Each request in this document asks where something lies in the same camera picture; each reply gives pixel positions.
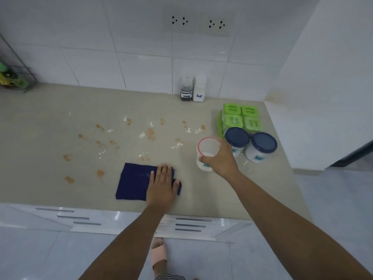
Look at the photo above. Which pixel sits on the person's left hand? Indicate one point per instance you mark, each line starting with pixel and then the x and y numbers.
pixel 161 191

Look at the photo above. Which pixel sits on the person's right hand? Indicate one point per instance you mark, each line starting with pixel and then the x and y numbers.
pixel 223 163

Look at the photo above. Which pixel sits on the person's left little finger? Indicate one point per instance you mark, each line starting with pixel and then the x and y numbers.
pixel 152 179

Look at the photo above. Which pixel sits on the person's left thumb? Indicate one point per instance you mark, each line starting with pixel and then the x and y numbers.
pixel 177 187

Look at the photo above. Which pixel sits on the person's right thumb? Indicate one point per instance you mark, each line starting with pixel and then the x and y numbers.
pixel 207 158

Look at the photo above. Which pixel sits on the person's left middle finger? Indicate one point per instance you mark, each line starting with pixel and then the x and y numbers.
pixel 164 173

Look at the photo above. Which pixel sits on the white cup with red rim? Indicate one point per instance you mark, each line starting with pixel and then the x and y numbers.
pixel 207 147

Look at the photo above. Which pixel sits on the dark blue cloth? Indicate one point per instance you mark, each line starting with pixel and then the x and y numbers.
pixel 132 182

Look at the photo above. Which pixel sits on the person's right forearm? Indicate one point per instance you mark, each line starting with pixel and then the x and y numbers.
pixel 291 224

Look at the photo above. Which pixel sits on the person's left forearm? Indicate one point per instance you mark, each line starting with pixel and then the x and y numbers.
pixel 128 244

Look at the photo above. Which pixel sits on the green seasoning box tray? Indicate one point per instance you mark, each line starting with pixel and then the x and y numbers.
pixel 220 125

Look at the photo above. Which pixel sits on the white jar with blue lid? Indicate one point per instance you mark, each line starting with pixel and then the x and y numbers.
pixel 237 138
pixel 262 145

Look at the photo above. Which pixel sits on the green lidded seasoning box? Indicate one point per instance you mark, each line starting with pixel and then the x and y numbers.
pixel 232 109
pixel 253 124
pixel 233 121
pixel 249 111

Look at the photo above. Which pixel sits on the white cabinet front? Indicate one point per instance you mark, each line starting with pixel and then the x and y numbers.
pixel 116 220

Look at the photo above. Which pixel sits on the white salt shaker bottle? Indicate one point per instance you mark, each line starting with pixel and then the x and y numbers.
pixel 200 89

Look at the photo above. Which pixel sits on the pink slipper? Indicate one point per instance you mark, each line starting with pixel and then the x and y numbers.
pixel 158 253

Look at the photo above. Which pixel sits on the dark sauce shaker bottle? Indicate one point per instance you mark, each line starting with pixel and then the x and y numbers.
pixel 186 89

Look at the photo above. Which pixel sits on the person's foot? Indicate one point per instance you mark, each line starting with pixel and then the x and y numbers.
pixel 160 268

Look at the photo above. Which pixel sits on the striped trouser leg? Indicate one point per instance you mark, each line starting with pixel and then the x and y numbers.
pixel 170 277

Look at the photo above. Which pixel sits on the yellow packet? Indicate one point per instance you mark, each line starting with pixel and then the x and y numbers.
pixel 4 78

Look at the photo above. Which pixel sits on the white wall socket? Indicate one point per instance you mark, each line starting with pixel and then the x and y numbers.
pixel 215 24
pixel 178 20

